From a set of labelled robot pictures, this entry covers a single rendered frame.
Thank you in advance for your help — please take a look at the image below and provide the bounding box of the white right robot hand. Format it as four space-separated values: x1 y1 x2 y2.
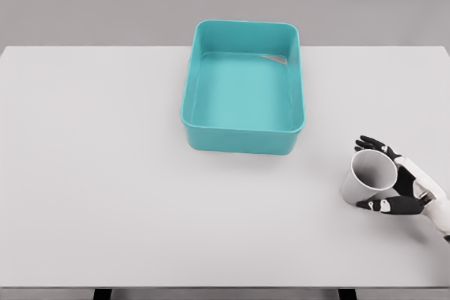
354 135 444 216

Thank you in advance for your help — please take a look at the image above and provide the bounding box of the white paper cup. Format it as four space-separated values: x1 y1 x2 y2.
340 149 399 206

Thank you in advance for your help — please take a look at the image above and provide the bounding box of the teal rectangular plastic basket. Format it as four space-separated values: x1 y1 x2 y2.
180 19 305 156

